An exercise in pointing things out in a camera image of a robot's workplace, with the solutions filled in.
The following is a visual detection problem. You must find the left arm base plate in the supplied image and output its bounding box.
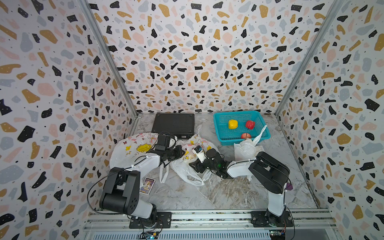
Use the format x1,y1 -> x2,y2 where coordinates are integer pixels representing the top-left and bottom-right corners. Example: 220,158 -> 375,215
129,212 -> 172,230

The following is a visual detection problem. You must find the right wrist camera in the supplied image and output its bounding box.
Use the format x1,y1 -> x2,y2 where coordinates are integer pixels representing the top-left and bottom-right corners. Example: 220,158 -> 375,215
193,146 -> 206,163

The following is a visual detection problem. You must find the black hard case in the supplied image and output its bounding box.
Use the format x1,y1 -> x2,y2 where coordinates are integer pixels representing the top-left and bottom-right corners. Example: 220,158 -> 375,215
152,113 -> 195,139

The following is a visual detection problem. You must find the red apple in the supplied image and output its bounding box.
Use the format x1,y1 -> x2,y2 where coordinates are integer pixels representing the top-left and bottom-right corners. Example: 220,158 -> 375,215
241,133 -> 252,139

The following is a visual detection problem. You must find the playing card box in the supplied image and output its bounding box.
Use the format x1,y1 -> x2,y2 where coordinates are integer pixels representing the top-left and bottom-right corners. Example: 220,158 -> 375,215
140,177 -> 156,195

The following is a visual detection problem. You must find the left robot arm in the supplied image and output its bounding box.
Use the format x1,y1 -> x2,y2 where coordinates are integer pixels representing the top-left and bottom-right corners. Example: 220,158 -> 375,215
100,145 -> 186,221

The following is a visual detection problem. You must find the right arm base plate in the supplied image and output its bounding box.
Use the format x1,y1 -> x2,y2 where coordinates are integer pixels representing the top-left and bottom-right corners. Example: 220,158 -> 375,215
251,210 -> 294,228

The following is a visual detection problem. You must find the yellow toy fruit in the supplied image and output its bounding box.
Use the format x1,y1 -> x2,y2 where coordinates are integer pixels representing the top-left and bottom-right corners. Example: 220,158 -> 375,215
228,120 -> 238,130

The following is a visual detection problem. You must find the aluminium front rail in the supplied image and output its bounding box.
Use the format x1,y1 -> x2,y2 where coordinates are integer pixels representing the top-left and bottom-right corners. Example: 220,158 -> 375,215
81,209 -> 342,240

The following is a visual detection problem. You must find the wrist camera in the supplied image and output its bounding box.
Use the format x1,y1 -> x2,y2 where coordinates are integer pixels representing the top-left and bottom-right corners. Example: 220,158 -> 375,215
193,146 -> 206,163
155,135 -> 177,151

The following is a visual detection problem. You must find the red toy fruit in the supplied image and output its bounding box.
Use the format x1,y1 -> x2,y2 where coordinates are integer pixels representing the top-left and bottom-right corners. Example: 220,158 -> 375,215
245,120 -> 256,130

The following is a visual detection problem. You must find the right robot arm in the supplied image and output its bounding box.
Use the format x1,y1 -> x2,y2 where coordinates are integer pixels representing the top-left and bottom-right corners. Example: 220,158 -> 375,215
189,149 -> 290,217

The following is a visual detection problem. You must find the white plastic bag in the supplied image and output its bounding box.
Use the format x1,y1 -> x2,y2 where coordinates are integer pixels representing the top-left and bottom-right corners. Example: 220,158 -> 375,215
170,134 -> 219,187
110,133 -> 170,183
228,125 -> 267,180

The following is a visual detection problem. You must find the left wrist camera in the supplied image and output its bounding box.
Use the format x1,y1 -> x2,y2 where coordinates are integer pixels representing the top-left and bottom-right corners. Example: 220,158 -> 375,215
155,135 -> 177,151

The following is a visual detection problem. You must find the teal plastic basket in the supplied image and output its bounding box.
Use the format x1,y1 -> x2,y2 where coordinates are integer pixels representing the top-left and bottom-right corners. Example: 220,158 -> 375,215
214,111 -> 271,146

